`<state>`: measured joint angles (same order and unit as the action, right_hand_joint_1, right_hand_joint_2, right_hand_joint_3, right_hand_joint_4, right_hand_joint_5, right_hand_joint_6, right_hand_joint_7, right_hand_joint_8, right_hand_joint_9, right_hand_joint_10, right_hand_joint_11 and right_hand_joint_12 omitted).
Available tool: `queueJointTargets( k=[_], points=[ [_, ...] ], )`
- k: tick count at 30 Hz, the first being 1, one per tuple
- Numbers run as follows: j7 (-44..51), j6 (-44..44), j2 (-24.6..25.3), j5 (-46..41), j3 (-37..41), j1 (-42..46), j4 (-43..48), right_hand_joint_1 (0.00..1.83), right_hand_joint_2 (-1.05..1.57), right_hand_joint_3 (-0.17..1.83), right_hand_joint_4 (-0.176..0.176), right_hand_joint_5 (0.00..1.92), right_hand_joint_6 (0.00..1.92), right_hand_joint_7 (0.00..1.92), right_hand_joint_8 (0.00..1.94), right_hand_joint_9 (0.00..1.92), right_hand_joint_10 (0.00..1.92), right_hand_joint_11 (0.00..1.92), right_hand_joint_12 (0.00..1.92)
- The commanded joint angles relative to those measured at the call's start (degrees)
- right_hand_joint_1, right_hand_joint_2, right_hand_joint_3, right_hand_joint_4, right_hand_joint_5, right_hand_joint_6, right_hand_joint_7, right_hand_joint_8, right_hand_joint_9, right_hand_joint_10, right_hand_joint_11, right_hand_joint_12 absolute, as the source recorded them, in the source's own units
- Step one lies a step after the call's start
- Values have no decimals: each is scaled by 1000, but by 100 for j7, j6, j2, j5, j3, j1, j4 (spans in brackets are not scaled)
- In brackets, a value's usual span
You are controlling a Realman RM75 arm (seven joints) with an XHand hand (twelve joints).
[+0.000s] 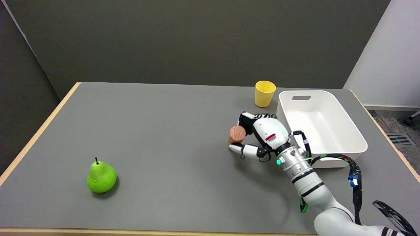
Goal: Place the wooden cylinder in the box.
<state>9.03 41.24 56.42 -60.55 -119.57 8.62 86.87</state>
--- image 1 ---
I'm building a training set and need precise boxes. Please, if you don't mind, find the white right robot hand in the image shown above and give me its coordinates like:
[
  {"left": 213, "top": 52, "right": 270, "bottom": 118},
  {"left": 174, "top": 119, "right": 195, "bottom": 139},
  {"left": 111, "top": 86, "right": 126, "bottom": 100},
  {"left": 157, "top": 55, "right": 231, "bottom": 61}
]
[{"left": 229, "top": 112, "right": 292, "bottom": 163}]

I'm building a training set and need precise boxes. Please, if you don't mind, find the wooden cylinder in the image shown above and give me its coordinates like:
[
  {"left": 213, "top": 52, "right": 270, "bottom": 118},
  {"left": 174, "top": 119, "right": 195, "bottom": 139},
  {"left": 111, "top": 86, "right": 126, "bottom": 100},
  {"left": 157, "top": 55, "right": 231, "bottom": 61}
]
[{"left": 227, "top": 126, "right": 246, "bottom": 146}]

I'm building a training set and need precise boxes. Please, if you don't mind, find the white plastic box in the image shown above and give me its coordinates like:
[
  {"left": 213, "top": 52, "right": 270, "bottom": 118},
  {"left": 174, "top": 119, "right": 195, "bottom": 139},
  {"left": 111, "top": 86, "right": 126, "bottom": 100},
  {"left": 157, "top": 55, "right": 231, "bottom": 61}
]
[{"left": 276, "top": 90, "right": 368, "bottom": 168}]

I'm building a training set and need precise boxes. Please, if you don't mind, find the yellow plastic cup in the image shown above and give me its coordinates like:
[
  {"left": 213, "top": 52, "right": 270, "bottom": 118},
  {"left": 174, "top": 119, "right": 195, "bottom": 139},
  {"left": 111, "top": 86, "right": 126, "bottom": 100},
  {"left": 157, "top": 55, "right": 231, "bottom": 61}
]
[{"left": 255, "top": 81, "right": 276, "bottom": 108}]

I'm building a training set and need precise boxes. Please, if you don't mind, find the floor vent grille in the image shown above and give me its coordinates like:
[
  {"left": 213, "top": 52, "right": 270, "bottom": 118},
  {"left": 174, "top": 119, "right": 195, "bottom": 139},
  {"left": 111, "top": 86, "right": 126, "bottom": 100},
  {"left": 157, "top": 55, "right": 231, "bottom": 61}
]
[{"left": 386, "top": 133, "right": 413, "bottom": 146}]

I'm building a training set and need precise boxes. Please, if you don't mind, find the black chair leg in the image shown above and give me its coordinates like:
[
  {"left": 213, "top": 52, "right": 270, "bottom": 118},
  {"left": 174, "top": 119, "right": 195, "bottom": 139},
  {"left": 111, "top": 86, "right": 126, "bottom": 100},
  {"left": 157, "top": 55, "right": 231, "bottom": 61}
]
[{"left": 404, "top": 111, "right": 420, "bottom": 126}]

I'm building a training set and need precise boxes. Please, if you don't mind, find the green pear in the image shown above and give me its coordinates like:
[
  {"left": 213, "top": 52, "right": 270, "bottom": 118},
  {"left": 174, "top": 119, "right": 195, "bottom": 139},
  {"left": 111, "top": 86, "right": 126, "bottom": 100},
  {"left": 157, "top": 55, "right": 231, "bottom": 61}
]
[{"left": 87, "top": 157, "right": 117, "bottom": 193}]

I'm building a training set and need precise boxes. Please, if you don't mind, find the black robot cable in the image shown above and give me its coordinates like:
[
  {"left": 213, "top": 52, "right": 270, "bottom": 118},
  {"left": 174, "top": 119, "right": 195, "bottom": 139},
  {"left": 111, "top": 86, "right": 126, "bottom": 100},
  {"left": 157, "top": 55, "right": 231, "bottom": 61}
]
[{"left": 292, "top": 130, "right": 418, "bottom": 236}]

